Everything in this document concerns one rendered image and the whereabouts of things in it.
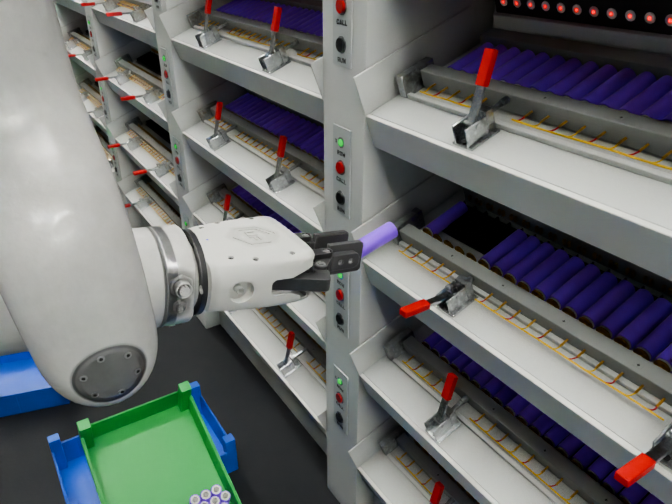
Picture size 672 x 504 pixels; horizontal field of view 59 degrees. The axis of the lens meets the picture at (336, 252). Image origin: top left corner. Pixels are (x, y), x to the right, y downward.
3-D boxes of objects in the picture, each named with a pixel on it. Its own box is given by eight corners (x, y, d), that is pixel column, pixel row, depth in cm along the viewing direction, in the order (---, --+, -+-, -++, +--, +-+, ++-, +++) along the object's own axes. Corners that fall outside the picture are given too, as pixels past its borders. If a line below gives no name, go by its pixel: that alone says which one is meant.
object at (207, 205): (334, 359, 100) (306, 304, 91) (200, 227, 145) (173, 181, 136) (424, 290, 105) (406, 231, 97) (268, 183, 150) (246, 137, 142)
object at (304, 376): (334, 445, 109) (309, 402, 101) (208, 296, 154) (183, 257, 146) (417, 377, 115) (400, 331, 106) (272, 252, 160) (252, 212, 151)
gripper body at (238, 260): (199, 258, 45) (323, 242, 51) (157, 211, 53) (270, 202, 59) (195, 342, 48) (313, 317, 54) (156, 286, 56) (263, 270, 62)
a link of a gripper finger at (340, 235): (293, 238, 57) (350, 231, 61) (277, 226, 59) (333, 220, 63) (289, 268, 58) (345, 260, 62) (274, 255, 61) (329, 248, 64)
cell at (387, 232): (385, 219, 63) (336, 248, 61) (396, 225, 61) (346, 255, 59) (388, 232, 64) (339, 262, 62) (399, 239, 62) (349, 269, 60)
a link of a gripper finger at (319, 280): (320, 292, 50) (338, 268, 55) (235, 270, 51) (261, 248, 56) (318, 304, 50) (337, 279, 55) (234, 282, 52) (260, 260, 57)
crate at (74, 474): (78, 544, 102) (68, 512, 98) (55, 466, 117) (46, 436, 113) (238, 469, 116) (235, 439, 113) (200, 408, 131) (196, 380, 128)
